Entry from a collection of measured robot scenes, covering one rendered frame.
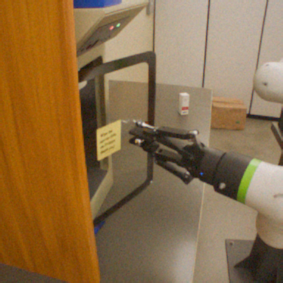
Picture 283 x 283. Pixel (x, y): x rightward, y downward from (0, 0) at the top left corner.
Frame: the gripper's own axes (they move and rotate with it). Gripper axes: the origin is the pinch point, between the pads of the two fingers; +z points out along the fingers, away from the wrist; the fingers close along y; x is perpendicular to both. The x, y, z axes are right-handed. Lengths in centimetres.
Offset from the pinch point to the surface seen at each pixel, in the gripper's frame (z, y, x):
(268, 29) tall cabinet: 58, -8, -297
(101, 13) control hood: -5.0, 30.4, 16.9
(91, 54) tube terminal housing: 14.2, 18.5, 2.0
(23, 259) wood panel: 9.6, -21.6, 32.7
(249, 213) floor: -2, -120, -131
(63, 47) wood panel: -6.0, 26.8, 25.2
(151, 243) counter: -7.6, -26.0, 5.8
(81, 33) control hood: -1.9, 27.3, 18.4
